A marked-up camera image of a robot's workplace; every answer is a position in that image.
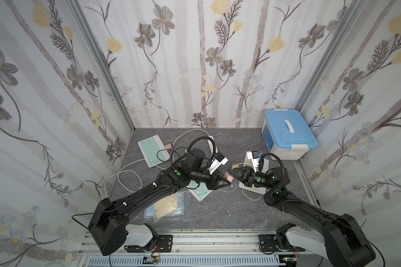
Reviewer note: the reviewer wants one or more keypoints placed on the yellow wireless keyboard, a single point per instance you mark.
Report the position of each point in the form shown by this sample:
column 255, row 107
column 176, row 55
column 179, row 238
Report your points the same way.
column 261, row 191

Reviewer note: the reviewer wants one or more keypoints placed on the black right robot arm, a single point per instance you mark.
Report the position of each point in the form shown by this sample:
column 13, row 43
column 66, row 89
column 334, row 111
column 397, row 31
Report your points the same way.
column 338, row 238

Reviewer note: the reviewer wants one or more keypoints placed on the green wireless keyboard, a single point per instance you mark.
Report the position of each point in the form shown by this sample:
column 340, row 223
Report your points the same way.
column 153, row 151
column 199, row 191

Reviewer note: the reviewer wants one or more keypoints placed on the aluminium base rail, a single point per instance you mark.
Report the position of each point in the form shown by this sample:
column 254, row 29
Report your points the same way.
column 203, row 248

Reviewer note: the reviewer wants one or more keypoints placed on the white power strip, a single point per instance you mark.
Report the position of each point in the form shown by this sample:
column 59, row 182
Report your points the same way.
column 212, row 144

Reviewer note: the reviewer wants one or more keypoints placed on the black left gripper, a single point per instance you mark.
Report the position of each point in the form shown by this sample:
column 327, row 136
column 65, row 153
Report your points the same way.
column 215, row 180

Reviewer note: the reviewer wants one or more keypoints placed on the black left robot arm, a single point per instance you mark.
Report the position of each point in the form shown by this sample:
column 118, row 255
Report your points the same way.
column 110, row 225

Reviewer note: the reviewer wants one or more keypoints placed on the blue lid storage box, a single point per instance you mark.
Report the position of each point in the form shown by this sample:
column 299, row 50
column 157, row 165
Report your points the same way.
column 287, row 134

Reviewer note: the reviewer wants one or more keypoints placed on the bagged blue masks and gloves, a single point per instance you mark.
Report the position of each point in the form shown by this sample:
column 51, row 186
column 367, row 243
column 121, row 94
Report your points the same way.
column 175, row 207

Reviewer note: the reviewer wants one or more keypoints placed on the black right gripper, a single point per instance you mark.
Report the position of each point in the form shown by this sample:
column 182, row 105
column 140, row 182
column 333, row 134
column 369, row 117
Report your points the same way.
column 246, row 177

